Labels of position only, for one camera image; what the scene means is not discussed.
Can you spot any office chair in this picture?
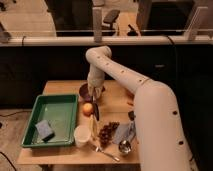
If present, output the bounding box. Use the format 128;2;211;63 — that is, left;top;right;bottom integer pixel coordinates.
102;9;120;36

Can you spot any white cup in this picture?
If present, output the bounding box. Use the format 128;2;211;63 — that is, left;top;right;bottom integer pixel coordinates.
74;125;91;148

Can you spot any grey blue cloth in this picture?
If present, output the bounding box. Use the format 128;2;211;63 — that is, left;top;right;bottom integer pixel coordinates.
112;121;136;144

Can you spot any bunch of red grapes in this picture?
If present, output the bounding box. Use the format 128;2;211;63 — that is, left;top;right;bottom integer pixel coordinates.
98;122;120;147

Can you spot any purple bowl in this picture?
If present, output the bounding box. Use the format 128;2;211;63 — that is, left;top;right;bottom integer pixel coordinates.
78;82;106;103

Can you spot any banana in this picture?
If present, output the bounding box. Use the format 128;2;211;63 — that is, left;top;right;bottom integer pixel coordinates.
89;115;98;140

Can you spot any wooden table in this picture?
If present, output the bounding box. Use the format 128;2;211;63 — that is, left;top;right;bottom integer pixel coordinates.
17;80;139;167

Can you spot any metal measuring scoop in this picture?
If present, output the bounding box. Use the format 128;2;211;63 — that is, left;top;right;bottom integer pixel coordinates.
118;135;134;156

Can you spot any orange bowl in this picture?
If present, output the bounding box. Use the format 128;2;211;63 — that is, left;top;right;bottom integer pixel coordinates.
125;89;134;99

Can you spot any orange fruit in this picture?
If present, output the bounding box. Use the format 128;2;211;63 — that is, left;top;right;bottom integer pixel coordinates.
82;103;94;117

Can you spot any white railing ledge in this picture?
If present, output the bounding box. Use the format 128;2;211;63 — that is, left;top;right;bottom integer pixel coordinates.
0;35;213;47

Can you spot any green plastic tray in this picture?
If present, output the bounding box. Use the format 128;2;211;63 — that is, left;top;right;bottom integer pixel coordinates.
22;94;78;148

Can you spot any metal spoon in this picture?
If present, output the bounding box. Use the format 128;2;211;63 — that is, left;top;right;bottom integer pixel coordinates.
90;142;121;163

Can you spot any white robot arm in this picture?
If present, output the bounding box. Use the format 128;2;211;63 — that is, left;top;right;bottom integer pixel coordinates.
86;46;191;171

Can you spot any black rectangular block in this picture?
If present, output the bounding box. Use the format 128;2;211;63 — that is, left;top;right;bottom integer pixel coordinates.
128;111;135;121

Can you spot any black handled brush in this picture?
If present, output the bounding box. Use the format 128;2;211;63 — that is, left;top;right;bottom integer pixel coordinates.
92;96;99;121

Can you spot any blue sponge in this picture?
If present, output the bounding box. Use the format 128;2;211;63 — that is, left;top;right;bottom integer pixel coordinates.
35;120;55;141

